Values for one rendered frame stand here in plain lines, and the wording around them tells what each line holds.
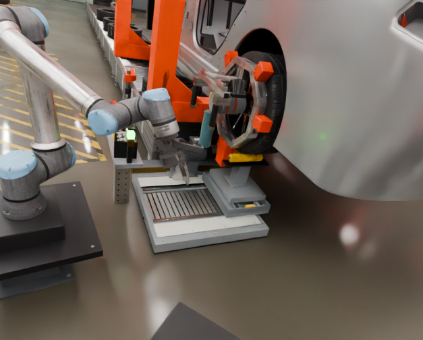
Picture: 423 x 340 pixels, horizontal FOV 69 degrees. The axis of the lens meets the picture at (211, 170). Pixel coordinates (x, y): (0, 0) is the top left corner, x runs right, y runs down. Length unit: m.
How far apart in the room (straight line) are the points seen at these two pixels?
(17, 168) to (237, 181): 1.43
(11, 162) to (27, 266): 0.45
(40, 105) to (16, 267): 0.69
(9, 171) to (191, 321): 0.96
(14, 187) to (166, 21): 1.35
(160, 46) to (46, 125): 1.00
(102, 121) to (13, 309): 1.09
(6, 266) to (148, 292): 0.69
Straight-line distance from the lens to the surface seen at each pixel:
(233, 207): 2.20
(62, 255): 1.58
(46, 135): 1.59
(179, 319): 1.32
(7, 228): 1.62
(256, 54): 2.01
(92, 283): 1.84
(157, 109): 1.10
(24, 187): 1.56
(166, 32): 2.21
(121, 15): 4.11
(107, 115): 1.06
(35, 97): 1.53
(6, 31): 1.35
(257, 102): 1.78
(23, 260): 1.60
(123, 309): 1.74
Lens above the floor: 1.44
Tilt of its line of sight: 30 degrees down
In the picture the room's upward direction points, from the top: 13 degrees clockwise
